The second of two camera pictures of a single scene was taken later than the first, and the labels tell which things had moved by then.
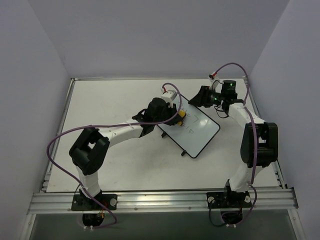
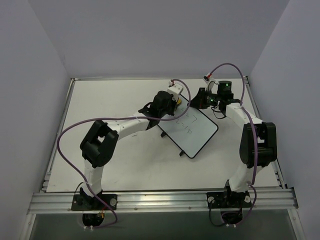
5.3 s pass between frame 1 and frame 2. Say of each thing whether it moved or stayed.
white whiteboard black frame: stayed
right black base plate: stayed
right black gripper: stayed
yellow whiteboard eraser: moved
